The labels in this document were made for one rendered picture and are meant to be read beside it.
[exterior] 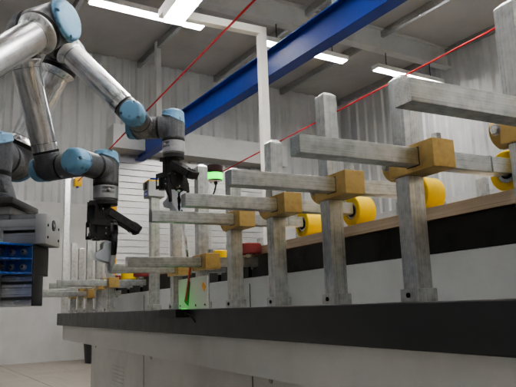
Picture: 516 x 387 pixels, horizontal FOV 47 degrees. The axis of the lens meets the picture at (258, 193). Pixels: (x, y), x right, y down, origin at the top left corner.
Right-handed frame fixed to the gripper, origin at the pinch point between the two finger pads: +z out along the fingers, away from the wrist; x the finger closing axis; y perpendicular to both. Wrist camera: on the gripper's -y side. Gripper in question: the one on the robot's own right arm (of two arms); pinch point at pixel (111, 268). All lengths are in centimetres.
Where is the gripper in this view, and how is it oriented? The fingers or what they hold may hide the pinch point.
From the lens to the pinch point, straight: 182.4
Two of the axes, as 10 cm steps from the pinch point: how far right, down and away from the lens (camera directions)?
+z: 0.3, 9.8, -1.8
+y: -8.9, -0.5, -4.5
